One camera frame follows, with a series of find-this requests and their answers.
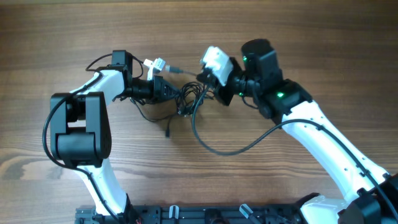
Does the black micro USB cable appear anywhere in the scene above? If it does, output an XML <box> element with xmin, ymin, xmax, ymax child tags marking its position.
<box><xmin>130</xmin><ymin>98</ymin><xmax>180</xmax><ymax>138</ymax></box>

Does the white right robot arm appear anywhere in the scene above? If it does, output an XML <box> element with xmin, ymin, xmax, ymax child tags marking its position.
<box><xmin>197</xmin><ymin>39</ymin><xmax>397</xmax><ymax>223</ymax></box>

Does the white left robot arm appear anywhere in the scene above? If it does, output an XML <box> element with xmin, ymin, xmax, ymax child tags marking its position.
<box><xmin>42</xmin><ymin>50</ymin><xmax>180</xmax><ymax>223</ymax></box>

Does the black right camera cable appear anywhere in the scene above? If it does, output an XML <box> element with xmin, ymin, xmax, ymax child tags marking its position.
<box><xmin>191</xmin><ymin>83</ymin><xmax>398</xmax><ymax>218</ymax></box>

